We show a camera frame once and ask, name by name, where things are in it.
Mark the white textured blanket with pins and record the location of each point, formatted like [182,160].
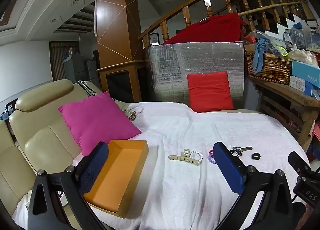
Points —
[175,195]

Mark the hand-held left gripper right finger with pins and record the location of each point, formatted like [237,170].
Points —
[228,170]

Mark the beige leather sofa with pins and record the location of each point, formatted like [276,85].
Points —
[37,140]

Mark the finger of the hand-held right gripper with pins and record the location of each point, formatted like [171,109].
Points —
[297,161]

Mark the wooden pillar with cabinet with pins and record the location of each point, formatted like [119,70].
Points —
[115,20]

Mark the patterned cloth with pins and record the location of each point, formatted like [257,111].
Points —
[130,115]

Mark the wicker basket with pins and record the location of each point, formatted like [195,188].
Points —
[272,70]

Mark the orange cardboard box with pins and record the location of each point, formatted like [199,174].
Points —
[117,170]

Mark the silver foil insulation panel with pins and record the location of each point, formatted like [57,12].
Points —
[170,70]

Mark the wooden stair railing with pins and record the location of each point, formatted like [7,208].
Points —
[187,16]

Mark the framed picture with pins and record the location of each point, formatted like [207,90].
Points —
[154,39]

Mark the beige hair claw clip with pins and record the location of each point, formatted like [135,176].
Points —
[180,158]

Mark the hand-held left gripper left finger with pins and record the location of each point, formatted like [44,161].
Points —
[93,167]

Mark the blue patterned box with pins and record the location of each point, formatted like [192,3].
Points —
[298,84]

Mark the brown curtain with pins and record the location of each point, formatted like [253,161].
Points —
[56,60]

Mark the red cloth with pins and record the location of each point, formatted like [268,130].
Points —
[212,30]

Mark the red cushion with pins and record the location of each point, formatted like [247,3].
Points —
[210,92]

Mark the cream white cloth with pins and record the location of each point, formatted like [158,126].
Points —
[302,56]

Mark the grey refrigerator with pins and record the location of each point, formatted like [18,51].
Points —
[75,67]

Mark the blue cloth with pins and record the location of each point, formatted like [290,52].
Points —
[260,55]

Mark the wooden side table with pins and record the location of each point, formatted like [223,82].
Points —
[287,95]

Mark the clear plastic bag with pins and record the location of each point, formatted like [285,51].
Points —
[293,37]

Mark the teal cardboard box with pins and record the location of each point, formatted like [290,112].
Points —
[305,70]

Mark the pink cushion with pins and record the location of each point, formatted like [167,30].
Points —
[100,120]

